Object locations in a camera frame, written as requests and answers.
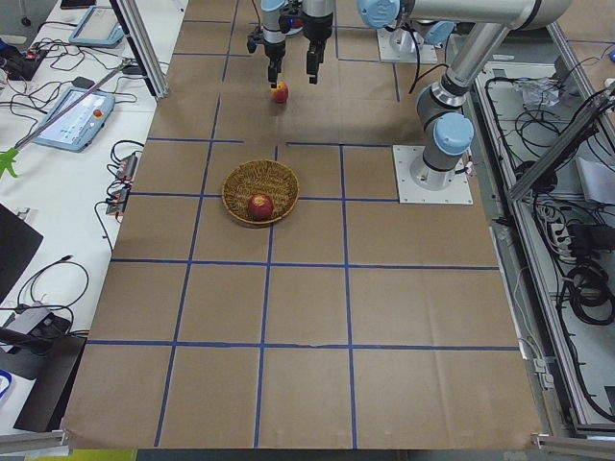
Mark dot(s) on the teach pendant far tablet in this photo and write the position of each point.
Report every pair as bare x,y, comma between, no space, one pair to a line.
99,27

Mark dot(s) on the grey hub device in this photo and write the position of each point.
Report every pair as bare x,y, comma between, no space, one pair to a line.
25,322

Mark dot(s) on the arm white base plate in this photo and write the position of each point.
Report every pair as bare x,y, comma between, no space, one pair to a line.
432,192
401,46

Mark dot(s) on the orange usb adapter upper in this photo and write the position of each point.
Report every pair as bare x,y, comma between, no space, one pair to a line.
126,168

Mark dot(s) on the aluminium frame post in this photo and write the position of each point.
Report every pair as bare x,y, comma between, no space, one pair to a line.
135,32

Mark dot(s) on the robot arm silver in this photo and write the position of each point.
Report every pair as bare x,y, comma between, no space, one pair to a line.
269,16
449,133

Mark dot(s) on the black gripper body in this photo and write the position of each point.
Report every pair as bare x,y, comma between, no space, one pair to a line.
317,32
274,51

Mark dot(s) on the teach pendant tablet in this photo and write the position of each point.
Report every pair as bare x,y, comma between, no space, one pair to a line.
77,128
99,27

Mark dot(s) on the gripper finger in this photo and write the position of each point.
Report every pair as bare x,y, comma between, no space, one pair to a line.
311,59
275,84
272,71
321,47

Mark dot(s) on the black power strip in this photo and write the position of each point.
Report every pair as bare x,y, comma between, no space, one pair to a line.
588,241

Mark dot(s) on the brown wicker basket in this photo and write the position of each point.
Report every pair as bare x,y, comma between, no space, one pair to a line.
265,177

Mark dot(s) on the black box lower left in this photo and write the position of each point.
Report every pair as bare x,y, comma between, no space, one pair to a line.
45,406

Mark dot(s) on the black laptop corner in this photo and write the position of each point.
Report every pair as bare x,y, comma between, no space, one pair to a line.
19,244

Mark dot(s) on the yellow red apple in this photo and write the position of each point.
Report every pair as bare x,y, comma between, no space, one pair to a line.
280,93

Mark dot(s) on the teach pendant near tablet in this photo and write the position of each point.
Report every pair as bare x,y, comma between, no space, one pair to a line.
77,128

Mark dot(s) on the orange usb adapter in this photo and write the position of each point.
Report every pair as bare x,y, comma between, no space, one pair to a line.
117,202
126,168

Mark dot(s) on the orange usb adapter lower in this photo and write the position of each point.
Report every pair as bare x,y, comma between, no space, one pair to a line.
117,202

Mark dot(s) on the dark red basket apple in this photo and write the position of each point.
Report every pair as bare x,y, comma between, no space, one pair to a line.
260,207

